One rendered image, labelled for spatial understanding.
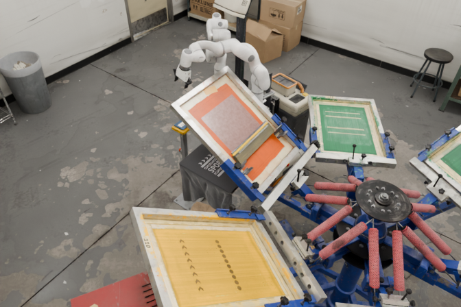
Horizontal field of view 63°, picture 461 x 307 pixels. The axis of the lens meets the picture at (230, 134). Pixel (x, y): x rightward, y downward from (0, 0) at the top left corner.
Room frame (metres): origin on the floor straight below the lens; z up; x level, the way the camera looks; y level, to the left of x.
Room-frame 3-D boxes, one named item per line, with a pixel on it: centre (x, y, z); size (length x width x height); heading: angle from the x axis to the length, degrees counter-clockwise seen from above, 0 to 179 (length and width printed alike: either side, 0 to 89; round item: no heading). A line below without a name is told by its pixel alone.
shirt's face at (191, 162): (2.00, 0.05, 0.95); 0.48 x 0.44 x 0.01; 55
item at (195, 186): (1.83, 0.17, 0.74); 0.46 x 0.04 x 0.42; 55
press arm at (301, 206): (1.71, -0.35, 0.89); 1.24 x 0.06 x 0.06; 55
